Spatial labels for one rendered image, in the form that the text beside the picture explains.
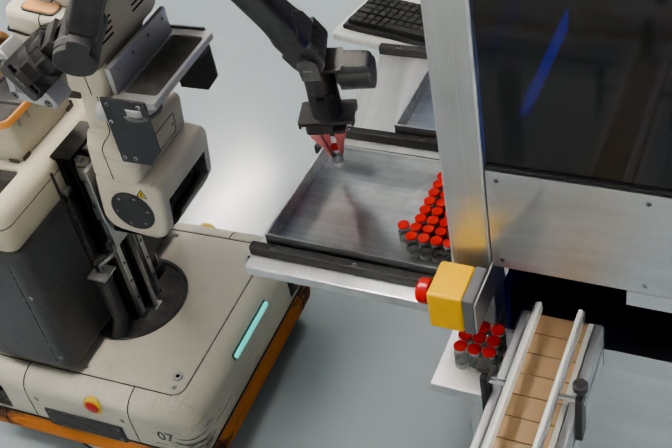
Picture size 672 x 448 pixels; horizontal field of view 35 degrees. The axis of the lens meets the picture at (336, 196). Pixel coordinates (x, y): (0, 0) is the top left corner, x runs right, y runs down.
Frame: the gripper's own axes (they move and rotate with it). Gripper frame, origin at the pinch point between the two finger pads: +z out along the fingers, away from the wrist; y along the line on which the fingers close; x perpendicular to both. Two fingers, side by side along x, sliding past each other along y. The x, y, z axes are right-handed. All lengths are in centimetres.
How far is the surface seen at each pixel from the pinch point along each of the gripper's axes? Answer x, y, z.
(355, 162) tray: 2.9, 2.4, 5.9
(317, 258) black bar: -24.3, -0.7, 3.6
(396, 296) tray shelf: -31.4, 13.3, 5.6
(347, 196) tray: -6.7, 2.0, 5.7
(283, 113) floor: 134, -53, 96
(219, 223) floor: 79, -64, 95
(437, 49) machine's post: -36, 26, -46
